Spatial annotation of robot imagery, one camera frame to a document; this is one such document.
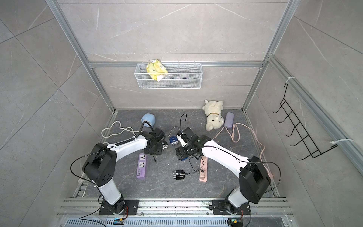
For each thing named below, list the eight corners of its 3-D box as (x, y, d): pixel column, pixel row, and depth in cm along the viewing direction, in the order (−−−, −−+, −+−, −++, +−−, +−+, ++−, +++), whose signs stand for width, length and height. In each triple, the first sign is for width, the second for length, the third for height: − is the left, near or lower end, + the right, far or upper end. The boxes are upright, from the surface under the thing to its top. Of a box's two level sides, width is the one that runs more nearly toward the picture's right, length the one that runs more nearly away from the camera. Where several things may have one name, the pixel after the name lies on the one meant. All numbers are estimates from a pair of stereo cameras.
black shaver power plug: (173, 179, 85) (173, 178, 82) (173, 171, 88) (173, 169, 85) (184, 179, 85) (184, 178, 82) (184, 171, 88) (184, 169, 85)
